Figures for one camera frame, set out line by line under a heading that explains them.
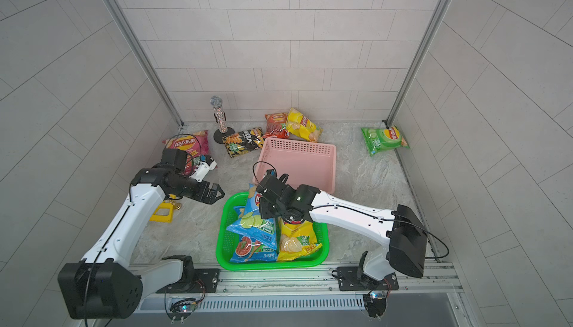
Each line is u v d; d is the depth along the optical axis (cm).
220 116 95
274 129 102
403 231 45
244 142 100
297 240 73
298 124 101
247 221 69
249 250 71
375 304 67
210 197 67
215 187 69
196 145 98
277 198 54
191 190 64
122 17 79
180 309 65
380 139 102
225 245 71
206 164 70
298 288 71
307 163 103
